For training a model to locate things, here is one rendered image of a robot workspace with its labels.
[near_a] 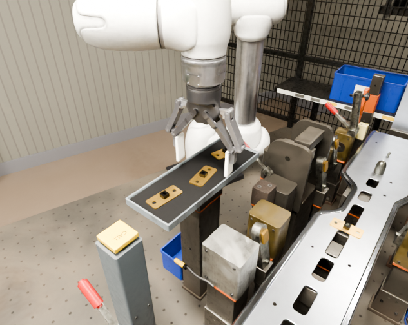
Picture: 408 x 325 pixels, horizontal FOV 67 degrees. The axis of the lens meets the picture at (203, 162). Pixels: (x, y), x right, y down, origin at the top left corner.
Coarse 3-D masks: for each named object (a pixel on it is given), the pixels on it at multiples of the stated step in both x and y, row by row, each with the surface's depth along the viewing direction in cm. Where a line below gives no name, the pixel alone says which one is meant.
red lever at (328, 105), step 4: (328, 104) 120; (328, 108) 120; (332, 108) 119; (332, 112) 120; (336, 112) 119; (336, 116) 120; (340, 116) 119; (340, 120) 119; (344, 120) 119; (344, 124) 119; (348, 124) 118; (348, 128) 119
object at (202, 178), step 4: (204, 168) 81; (208, 168) 81; (212, 168) 81; (200, 172) 78; (204, 172) 78; (208, 172) 79; (212, 172) 79; (196, 176) 78; (200, 176) 78; (204, 176) 77; (208, 176) 78; (192, 180) 76; (196, 180) 76; (200, 180) 76; (204, 180) 76; (196, 184) 75; (200, 184) 75
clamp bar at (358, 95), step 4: (356, 92) 111; (360, 92) 112; (352, 96) 113; (356, 96) 111; (360, 96) 111; (364, 96) 111; (368, 96) 109; (356, 100) 112; (360, 100) 113; (352, 104) 113; (356, 104) 112; (360, 104) 114; (352, 108) 114; (356, 108) 113; (352, 112) 114; (356, 112) 113; (352, 116) 115; (356, 116) 114; (352, 120) 116; (356, 120) 115; (352, 124) 116; (356, 124) 118; (352, 128) 117; (356, 128) 119; (356, 132) 119
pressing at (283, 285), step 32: (352, 160) 113; (384, 160) 113; (352, 192) 97; (384, 192) 98; (320, 224) 86; (384, 224) 86; (288, 256) 77; (320, 256) 77; (352, 256) 77; (288, 288) 70; (320, 288) 70; (352, 288) 70; (256, 320) 64; (288, 320) 64; (320, 320) 64
